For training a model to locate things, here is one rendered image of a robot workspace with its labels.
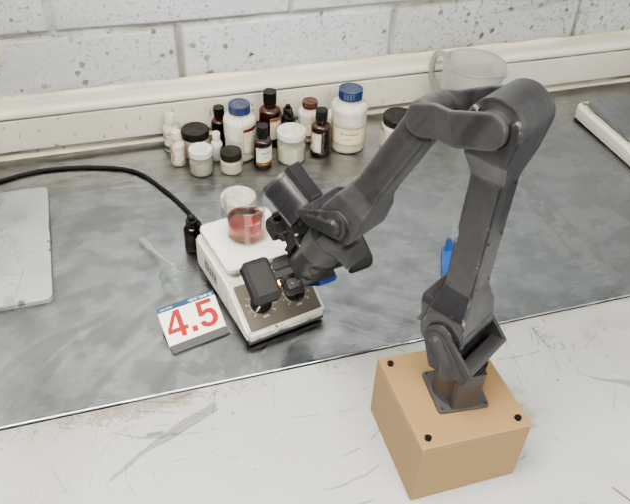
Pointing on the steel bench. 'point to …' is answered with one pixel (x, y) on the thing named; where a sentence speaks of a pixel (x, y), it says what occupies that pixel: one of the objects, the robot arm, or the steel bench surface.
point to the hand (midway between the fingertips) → (298, 276)
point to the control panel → (281, 309)
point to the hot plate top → (231, 260)
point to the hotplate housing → (223, 282)
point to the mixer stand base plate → (15, 251)
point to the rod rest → (446, 256)
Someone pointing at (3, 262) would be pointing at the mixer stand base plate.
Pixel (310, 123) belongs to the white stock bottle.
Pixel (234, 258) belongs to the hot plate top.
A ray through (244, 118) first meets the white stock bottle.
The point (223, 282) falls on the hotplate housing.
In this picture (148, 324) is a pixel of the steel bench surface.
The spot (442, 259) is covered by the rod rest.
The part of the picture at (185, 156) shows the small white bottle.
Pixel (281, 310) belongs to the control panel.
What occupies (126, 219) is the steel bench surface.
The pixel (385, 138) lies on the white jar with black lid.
